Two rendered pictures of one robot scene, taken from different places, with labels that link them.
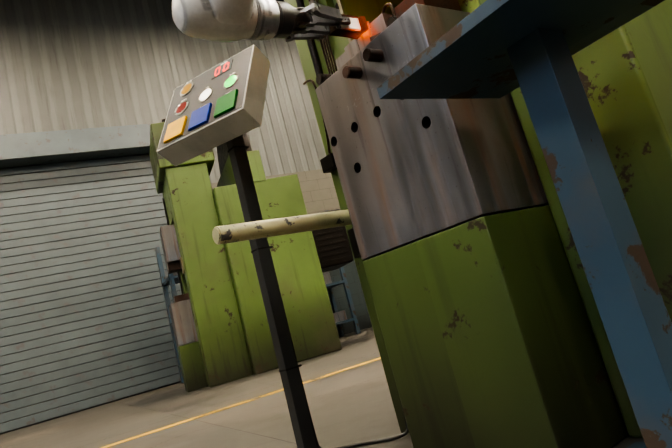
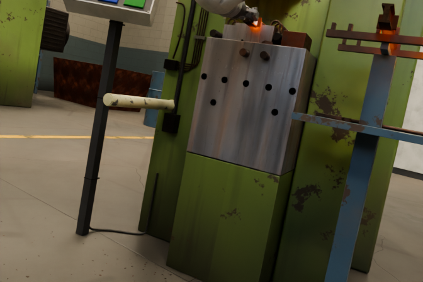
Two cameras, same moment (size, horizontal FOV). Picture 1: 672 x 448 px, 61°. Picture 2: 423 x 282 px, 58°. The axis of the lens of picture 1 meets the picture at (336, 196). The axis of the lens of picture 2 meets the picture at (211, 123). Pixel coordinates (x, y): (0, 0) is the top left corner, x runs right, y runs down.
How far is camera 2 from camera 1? 69 cm
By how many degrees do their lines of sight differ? 32
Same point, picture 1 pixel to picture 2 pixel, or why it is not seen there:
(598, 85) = (351, 136)
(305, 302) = (17, 67)
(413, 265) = (221, 174)
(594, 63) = not seen: hidden behind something
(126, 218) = not seen: outside the picture
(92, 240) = not seen: outside the picture
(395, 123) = (254, 98)
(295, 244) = (27, 23)
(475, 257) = (263, 191)
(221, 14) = (224, 4)
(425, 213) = (245, 154)
